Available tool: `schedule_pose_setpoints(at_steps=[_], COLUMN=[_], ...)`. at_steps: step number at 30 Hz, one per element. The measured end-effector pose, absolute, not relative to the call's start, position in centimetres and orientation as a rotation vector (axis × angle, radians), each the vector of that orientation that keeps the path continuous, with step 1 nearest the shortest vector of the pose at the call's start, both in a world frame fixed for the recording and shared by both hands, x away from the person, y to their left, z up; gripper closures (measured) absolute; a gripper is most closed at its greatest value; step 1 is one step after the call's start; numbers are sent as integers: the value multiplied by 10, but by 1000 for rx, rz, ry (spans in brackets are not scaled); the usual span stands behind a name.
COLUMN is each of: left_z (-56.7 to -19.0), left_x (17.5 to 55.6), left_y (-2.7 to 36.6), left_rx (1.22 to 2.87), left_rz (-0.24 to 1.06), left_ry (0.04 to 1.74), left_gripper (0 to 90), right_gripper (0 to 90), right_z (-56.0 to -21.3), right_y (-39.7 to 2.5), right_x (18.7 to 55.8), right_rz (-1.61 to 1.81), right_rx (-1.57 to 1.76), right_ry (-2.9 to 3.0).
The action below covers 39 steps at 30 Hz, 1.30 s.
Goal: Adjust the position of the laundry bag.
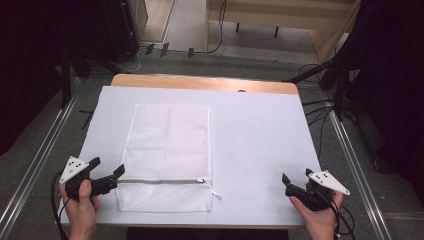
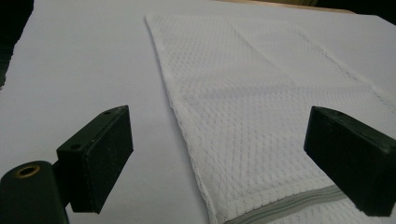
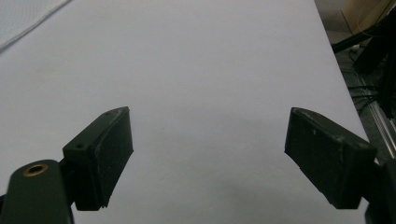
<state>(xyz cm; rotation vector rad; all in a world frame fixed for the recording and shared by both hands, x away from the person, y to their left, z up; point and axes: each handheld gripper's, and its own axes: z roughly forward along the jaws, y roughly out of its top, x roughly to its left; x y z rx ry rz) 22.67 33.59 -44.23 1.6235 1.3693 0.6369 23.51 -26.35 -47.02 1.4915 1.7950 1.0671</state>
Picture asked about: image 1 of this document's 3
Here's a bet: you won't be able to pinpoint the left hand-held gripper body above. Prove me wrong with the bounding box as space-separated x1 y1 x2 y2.
59 155 101 202

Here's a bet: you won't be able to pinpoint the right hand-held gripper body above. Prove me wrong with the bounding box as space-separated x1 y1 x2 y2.
304 169 351 212

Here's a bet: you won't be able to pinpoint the white mesh laundry bag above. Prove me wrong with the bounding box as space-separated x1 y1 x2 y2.
115 103 223 214

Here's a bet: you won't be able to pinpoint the person's right hand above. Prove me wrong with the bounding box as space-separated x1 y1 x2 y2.
288 191 345 240

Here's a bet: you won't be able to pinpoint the person's left hand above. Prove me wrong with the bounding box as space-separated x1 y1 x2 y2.
59 179 101 240

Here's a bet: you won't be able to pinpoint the white table cover sheet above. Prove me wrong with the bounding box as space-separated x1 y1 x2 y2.
59 85 323 228

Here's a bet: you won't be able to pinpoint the black metal stand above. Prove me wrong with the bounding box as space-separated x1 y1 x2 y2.
59 44 93 110

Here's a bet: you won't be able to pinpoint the black tripod stand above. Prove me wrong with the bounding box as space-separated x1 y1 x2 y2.
282 56 351 123

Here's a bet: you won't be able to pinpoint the dark curtain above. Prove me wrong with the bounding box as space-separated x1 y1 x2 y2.
0 0 111 158
333 0 424 208

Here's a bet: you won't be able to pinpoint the wooden table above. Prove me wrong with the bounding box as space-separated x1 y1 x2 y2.
110 73 300 96

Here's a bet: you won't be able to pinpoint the black cabinet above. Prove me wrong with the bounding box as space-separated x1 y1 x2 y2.
98 0 149 65

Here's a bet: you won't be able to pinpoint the light wooden bench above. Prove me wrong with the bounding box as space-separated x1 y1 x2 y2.
205 0 363 64

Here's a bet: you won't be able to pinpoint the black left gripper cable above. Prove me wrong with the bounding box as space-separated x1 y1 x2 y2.
49 169 70 240

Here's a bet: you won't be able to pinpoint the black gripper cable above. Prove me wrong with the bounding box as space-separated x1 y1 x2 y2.
49 169 70 240
328 191 357 240

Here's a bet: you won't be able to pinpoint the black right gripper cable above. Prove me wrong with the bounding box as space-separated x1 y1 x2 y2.
328 191 357 240

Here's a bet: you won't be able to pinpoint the aluminium floor rail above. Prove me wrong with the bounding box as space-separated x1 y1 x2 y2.
328 108 394 240
0 94 82 236

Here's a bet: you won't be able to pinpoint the black floor cables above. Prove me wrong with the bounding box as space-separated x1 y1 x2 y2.
299 63 338 161

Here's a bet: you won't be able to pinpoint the black hanging cable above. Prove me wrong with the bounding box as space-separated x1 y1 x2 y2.
194 0 228 56

